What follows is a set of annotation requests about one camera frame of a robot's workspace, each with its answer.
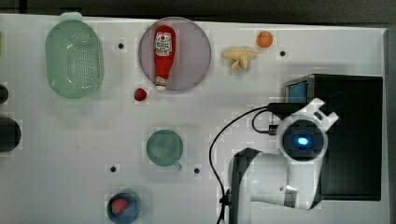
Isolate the black toaster oven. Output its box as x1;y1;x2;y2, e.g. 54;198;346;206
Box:
283;74;383;201

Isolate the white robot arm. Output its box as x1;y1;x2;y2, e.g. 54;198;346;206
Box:
228;98;339;224

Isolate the green metal mug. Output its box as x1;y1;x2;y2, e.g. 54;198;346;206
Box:
146;130;184;171

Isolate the grey round plate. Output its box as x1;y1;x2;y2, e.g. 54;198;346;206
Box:
138;17;211;91

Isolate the peeled toy banana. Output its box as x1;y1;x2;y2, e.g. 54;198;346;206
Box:
221;47;260;70

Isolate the red plush ketchup bottle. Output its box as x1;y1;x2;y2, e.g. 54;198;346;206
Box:
153;25;177;91

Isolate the orange toy fruit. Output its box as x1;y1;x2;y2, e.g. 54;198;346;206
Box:
256;31;273;48

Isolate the toy strawberry in bowl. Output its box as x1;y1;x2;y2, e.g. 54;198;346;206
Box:
111;198;129;215

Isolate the blue bowl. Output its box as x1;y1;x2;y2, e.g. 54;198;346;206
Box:
106;189;142;224

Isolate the green plastic colander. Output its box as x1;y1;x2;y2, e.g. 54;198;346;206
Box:
45;12;105;99

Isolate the black frying pan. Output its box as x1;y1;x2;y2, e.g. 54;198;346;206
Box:
0;118;21;152

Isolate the black pot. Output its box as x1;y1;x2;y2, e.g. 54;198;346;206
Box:
0;85;9;104

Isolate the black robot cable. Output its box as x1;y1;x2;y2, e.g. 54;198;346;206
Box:
208;105;278;224

